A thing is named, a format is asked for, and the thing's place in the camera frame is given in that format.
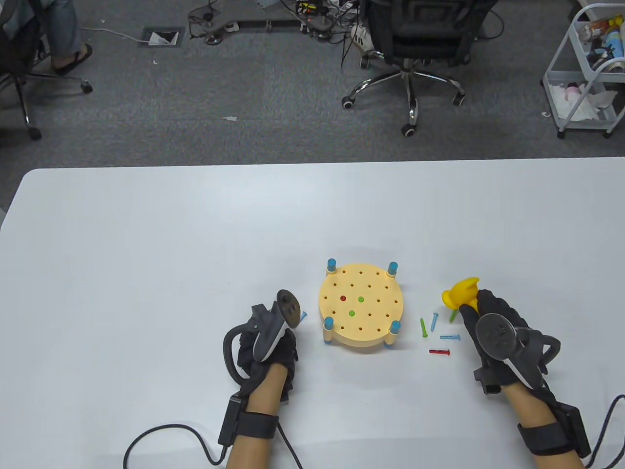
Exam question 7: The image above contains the person's left hand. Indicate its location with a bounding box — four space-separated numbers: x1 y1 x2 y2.
237 327 299 404

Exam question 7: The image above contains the person's right hand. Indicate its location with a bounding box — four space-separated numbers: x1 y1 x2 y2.
457 289 547 396

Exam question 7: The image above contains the yellow toy hammer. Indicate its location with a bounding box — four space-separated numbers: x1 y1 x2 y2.
442 277 481 313

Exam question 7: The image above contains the yellow round tap bench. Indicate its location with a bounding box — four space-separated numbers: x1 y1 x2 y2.
318 258 405 351

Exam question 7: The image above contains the grey right hand controller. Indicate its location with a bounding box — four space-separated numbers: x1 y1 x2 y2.
475 313 562 389

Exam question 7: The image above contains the grey hand controller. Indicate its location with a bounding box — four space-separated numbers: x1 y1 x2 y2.
223 289 302 379
475 313 562 389

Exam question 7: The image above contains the grey left hand controller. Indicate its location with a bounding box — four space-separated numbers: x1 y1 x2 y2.
223 289 302 379

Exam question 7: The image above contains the white rolling cart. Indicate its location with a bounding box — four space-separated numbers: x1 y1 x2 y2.
541 2 625 140

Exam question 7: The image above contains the black office chair chrome base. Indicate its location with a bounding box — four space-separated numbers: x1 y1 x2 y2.
341 0 503 138

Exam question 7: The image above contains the pile of colourful toys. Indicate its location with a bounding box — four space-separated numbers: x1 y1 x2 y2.
579 15 625 74

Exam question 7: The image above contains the white shoe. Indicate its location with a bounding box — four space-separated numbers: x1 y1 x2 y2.
351 23 375 52

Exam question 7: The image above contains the black chair with castors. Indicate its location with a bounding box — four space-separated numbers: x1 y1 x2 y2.
0 15 93 141

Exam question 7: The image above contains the floor socket box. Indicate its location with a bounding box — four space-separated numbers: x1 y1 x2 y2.
138 28 185 48

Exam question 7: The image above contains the black left wrist camera band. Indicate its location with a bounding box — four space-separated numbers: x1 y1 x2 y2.
217 396 280 446

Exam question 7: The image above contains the black wrist camera band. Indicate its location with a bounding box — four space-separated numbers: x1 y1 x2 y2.
217 396 280 446
517 405 591 457

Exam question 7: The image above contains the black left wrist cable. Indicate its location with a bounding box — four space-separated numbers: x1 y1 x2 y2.
123 423 306 469

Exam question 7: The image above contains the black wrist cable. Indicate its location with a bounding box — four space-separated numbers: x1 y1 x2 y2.
123 423 306 469
583 395 625 469

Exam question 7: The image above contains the black right wrist camera band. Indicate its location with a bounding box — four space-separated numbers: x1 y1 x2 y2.
517 405 591 457

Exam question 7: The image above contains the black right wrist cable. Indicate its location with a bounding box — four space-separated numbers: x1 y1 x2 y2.
583 395 625 469

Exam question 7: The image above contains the tangle of cables and devices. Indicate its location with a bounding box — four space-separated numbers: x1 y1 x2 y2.
188 0 372 47

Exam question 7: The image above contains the white floor cable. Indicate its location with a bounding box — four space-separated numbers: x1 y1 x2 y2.
79 25 145 43

